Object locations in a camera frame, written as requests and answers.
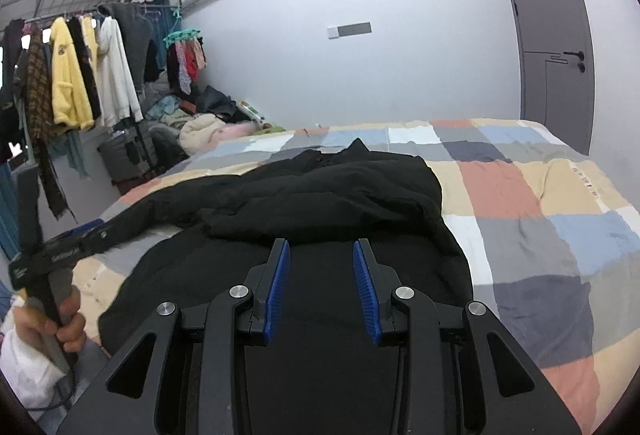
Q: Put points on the green clip hanger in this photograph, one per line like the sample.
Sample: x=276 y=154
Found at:
x=177 y=33

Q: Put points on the yellow hooded sweatshirt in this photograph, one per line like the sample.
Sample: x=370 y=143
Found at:
x=70 y=102

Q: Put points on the person's left hand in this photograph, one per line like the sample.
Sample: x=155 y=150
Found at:
x=32 y=326

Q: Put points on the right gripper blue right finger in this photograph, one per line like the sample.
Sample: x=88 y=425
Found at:
x=375 y=283

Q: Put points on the grey bedroom door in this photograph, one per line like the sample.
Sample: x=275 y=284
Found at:
x=554 y=92

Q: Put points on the brown plaid hanging shirt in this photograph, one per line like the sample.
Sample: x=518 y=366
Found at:
x=40 y=125

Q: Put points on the grey wall panel switch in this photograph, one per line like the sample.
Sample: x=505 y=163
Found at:
x=349 y=30

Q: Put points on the plaid patchwork bed quilt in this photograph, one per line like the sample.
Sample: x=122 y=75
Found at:
x=553 y=247

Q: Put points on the white hanging sweatshirt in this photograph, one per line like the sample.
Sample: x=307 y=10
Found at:
x=118 y=97

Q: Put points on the cream fluffy garment pile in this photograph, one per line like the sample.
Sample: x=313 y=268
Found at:
x=198 y=134

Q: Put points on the black padded jacket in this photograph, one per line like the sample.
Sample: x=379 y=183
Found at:
x=226 y=224

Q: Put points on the black door handle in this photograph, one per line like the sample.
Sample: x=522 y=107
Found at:
x=580 y=56

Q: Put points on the dark grey suitcase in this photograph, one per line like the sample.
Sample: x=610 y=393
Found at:
x=128 y=154

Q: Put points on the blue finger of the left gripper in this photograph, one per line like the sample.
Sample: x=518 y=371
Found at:
x=82 y=230

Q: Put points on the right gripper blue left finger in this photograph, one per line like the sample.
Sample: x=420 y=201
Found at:
x=268 y=283

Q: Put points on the dark grey hanging coat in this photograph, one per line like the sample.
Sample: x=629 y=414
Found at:
x=139 y=46

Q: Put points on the black hanging garment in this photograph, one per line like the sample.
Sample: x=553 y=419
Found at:
x=83 y=57

